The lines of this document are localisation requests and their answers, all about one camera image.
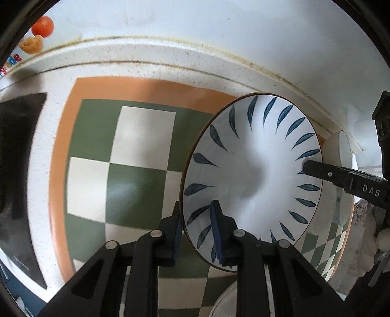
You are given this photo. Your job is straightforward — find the colourful toy beads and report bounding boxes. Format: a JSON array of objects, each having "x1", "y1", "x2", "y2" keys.
[{"x1": 0, "y1": 54, "x2": 22, "y2": 77}]

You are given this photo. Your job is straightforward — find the white plate at bottom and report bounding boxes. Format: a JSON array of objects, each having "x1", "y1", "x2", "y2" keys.
[{"x1": 210, "y1": 265, "x2": 276, "y2": 317}]

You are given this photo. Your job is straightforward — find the person's right hand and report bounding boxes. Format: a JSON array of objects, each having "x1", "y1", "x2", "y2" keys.
[{"x1": 376, "y1": 228, "x2": 390, "y2": 254}]

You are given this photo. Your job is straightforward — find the tan toy pastry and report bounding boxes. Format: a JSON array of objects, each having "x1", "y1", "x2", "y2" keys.
[{"x1": 19, "y1": 35, "x2": 44, "y2": 55}]

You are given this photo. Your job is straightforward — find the white plate blue leaf pattern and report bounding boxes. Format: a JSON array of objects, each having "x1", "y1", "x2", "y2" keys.
[{"x1": 182, "y1": 92, "x2": 324, "y2": 273}]

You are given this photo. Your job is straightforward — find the orange toy fruit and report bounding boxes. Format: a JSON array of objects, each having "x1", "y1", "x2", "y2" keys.
[{"x1": 31, "y1": 16, "x2": 55, "y2": 38}]

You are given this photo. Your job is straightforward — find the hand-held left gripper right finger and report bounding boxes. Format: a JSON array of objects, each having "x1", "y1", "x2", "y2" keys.
[{"x1": 210, "y1": 200, "x2": 356, "y2": 317}]

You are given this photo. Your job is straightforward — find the orange green checkered mat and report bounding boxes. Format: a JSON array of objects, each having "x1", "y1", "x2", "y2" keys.
[{"x1": 49, "y1": 78, "x2": 356, "y2": 317}]

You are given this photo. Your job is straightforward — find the white cup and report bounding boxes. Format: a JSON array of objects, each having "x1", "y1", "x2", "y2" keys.
[{"x1": 322, "y1": 130, "x2": 356, "y2": 227}]

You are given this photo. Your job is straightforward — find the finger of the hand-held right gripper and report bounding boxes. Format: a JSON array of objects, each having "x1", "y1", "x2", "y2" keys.
[{"x1": 301, "y1": 159, "x2": 354, "y2": 193}]

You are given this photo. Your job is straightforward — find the white lace cloth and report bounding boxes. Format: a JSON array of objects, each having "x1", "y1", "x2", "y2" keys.
[{"x1": 350, "y1": 199, "x2": 380, "y2": 276}]

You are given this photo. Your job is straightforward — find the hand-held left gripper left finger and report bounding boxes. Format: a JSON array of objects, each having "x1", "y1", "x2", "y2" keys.
[{"x1": 37, "y1": 200, "x2": 184, "y2": 317}]

